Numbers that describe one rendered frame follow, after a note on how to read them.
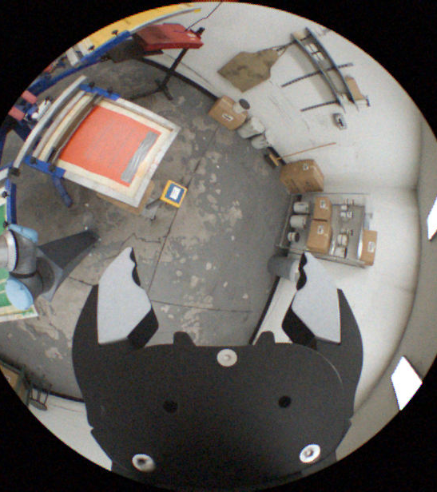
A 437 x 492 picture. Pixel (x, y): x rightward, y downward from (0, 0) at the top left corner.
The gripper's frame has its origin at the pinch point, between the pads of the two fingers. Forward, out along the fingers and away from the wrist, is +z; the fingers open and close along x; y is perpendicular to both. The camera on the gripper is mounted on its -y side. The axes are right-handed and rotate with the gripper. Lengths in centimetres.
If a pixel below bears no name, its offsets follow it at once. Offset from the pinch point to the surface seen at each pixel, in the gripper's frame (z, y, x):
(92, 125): 67, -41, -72
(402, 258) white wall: 90, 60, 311
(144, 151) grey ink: 80, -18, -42
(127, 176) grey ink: 70, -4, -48
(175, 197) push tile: 81, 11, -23
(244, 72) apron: 195, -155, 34
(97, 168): 63, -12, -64
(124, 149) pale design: 74, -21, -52
